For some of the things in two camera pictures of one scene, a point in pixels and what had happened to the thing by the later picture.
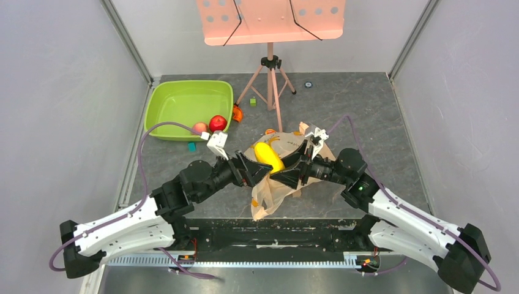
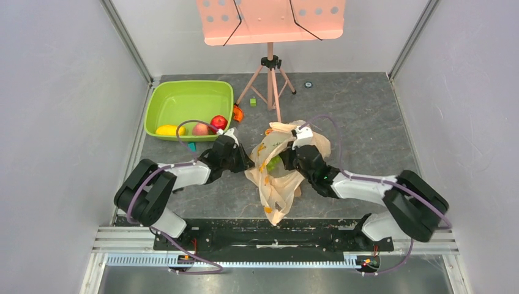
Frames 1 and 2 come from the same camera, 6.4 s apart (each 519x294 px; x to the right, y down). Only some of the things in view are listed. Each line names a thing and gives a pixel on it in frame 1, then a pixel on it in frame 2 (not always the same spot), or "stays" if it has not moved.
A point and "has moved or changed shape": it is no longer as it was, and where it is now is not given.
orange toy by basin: (238, 114) stays
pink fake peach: (200, 127) stays
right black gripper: (303, 168) → (294, 158)
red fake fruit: (218, 123) stays
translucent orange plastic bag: (267, 192) has moved or changed shape
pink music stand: (241, 22) stays
